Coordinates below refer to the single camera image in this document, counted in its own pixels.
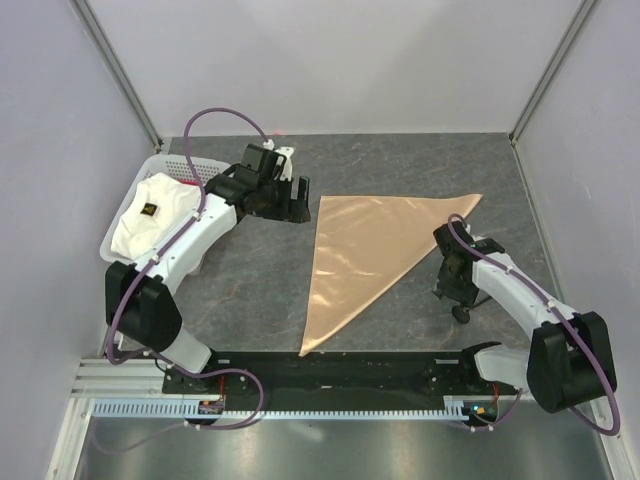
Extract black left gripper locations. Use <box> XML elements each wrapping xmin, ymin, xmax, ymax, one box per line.
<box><xmin>253</xmin><ymin>174</ymin><xmax>310</xmax><ymax>225</ymax></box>

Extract black spoon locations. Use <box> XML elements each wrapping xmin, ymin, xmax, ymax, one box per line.
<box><xmin>451</xmin><ymin>296</ymin><xmax>492</xmax><ymax>325</ymax></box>

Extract peach satin napkin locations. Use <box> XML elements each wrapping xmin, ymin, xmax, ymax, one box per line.
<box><xmin>299</xmin><ymin>193</ymin><xmax>483</xmax><ymax>357</ymax></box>

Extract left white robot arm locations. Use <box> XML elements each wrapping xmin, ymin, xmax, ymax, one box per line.
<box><xmin>105</xmin><ymin>142</ymin><xmax>310</xmax><ymax>393</ymax></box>

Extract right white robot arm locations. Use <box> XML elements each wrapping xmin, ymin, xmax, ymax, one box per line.
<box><xmin>433</xmin><ymin>221</ymin><xmax>617</xmax><ymax>413</ymax></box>

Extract white plastic basket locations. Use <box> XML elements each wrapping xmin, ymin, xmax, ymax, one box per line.
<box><xmin>100</xmin><ymin>154</ymin><xmax>238</xmax><ymax>291</ymax></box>

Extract white cloth with logo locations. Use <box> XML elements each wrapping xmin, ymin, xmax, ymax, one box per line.
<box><xmin>110</xmin><ymin>173</ymin><xmax>201</xmax><ymax>260</ymax></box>

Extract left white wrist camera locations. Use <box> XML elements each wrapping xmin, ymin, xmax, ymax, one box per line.
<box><xmin>272</xmin><ymin>146</ymin><xmax>295</xmax><ymax>181</ymax></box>

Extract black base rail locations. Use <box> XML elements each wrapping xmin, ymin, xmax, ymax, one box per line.
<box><xmin>162</xmin><ymin>351</ymin><xmax>516</xmax><ymax>410</ymax></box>

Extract right aluminium frame post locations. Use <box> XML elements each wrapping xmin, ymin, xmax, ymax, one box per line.
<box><xmin>508</xmin><ymin>0</ymin><xmax>600</xmax><ymax>147</ymax></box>

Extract aluminium frame post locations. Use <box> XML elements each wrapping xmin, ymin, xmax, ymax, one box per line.
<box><xmin>508</xmin><ymin>0</ymin><xmax>600</xmax><ymax>147</ymax></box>
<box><xmin>69</xmin><ymin>0</ymin><xmax>164</xmax><ymax>153</ymax></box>

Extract light blue cable duct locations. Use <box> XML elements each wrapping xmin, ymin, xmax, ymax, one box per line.
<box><xmin>91</xmin><ymin>398</ymin><xmax>469</xmax><ymax>421</ymax></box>

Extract left aluminium frame post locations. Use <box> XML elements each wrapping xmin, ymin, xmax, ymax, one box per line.
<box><xmin>69</xmin><ymin>0</ymin><xmax>164</xmax><ymax>153</ymax></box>

